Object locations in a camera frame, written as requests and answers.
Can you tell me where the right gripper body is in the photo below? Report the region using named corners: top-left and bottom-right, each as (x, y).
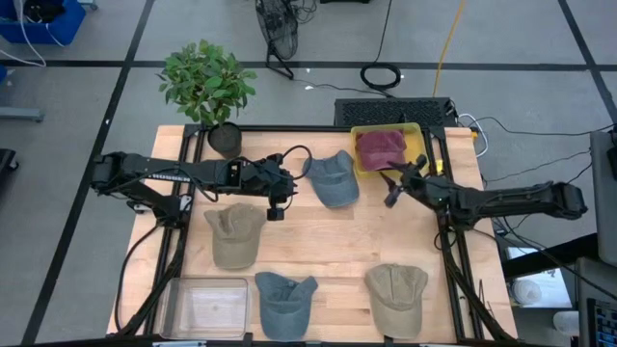
top-left (400, 156), bottom-right (438, 201)

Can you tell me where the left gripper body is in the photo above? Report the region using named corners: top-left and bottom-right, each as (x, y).
top-left (239, 155), bottom-right (290, 199)

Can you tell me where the maroon baseball cap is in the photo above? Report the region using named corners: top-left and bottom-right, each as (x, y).
top-left (355, 128), bottom-right (409, 174)

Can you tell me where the grey baseball cap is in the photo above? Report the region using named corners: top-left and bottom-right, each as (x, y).
top-left (302, 149), bottom-right (361, 209)
top-left (254, 271), bottom-right (319, 342)

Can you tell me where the tan baseball cap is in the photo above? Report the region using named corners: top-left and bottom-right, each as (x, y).
top-left (363, 263), bottom-right (429, 340)
top-left (202, 201), bottom-right (267, 271)

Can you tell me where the yellow plastic bin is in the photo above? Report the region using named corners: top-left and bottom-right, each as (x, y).
top-left (350, 121), bottom-right (430, 178)

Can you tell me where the black perforated computer case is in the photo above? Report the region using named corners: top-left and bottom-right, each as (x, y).
top-left (333, 96), bottom-right (458, 129)

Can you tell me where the green plant in black pot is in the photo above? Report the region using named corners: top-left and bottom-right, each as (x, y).
top-left (156, 39), bottom-right (259, 160)

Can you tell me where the clear plastic bin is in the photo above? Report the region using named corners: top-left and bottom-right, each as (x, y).
top-left (158, 277), bottom-right (252, 340)

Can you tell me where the black desk beam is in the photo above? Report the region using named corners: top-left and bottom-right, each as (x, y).
top-left (500, 233), bottom-right (599, 280)

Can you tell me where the white roll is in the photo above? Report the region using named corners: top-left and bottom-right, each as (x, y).
top-left (510, 279), bottom-right (544, 307)

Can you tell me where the blue plastic bin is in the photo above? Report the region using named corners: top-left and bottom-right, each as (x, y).
top-left (0, 0), bottom-right (87, 45)

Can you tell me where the grey floor bar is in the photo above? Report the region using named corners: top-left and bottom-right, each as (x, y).
top-left (0, 106), bottom-right (44, 122)

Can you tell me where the black chair base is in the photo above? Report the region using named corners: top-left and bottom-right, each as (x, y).
top-left (0, 147), bottom-right (19, 175)

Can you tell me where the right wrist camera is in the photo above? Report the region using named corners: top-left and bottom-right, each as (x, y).
top-left (384, 185), bottom-right (402, 209)

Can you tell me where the black aluminium table frame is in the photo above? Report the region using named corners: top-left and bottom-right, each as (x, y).
top-left (113, 122), bottom-right (520, 347)

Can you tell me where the white cable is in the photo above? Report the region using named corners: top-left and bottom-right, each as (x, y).
top-left (456, 113), bottom-right (490, 159)
top-left (0, 0), bottom-right (67, 67)

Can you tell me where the coiled black cable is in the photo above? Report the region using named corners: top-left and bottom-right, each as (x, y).
top-left (360, 0), bottom-right (403, 93)

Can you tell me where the thin black cable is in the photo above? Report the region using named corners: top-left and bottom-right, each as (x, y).
top-left (483, 148), bottom-right (593, 185)
top-left (469, 115), bottom-right (617, 139)

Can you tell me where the yellow cable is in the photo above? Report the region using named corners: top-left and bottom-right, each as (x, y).
top-left (432, 0), bottom-right (468, 97)

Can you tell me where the black wire fan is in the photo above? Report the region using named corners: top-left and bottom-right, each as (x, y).
top-left (254, 0), bottom-right (300, 81)

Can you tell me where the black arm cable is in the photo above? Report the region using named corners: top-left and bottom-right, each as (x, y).
top-left (114, 224), bottom-right (163, 334)

